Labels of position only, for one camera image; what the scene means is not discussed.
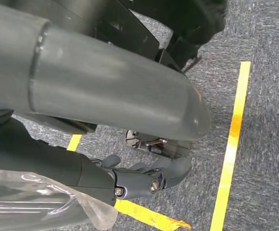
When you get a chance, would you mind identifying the clear plastic film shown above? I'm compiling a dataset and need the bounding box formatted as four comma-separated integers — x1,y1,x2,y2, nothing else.
0,169,118,231

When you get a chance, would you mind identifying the long yellow floor tape strip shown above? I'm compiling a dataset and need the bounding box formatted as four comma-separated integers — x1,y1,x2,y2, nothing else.
209,61,251,231

